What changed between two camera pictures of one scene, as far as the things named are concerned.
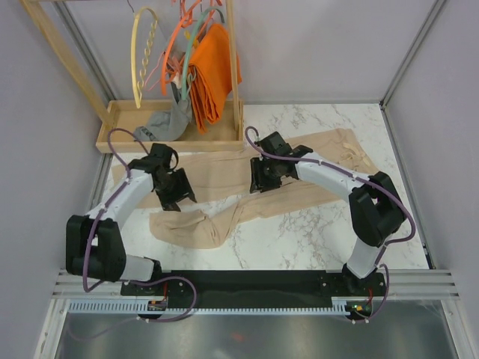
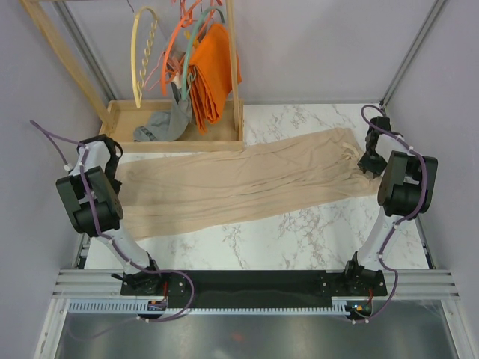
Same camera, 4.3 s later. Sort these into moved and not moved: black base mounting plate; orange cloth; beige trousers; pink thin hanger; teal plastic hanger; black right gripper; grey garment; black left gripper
Moved: black right gripper; beige trousers; black left gripper
Not moved: teal plastic hanger; black base mounting plate; grey garment; pink thin hanger; orange cloth
